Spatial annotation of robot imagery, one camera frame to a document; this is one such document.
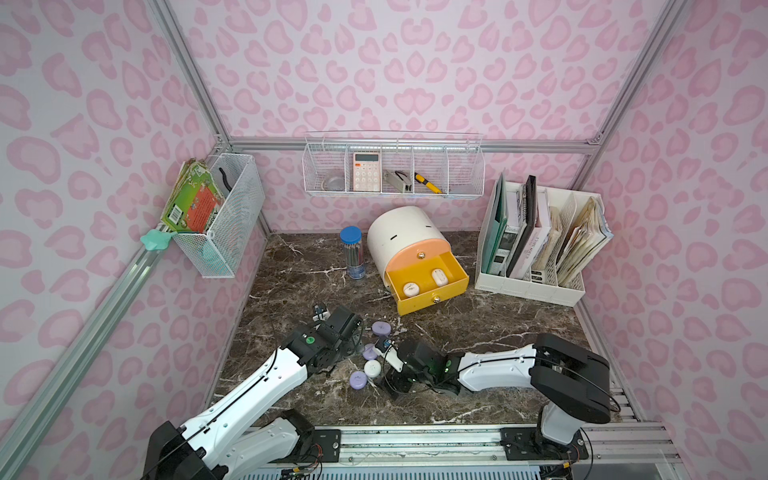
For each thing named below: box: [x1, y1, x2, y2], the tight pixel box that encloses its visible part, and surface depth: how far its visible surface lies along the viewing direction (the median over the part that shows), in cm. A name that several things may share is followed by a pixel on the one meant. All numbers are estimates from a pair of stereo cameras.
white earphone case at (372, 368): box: [364, 359, 381, 378], surface depth 86 cm
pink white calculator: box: [353, 152, 381, 192], surface depth 97 cm
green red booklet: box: [160, 158, 226, 233], surface depth 73 cm
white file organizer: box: [475, 173, 614, 307], surface depth 96 cm
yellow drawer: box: [386, 251, 470, 316], surface depth 92 cm
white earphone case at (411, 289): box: [403, 282, 420, 297], surface depth 91 cm
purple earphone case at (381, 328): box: [372, 321, 392, 336], surface depth 94 cm
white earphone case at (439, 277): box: [432, 268, 449, 286], surface depth 94 cm
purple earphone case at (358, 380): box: [349, 370, 367, 390], surface depth 84 cm
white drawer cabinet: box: [367, 206, 452, 288], surface depth 95 cm
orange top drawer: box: [386, 238, 451, 272], surface depth 86 cm
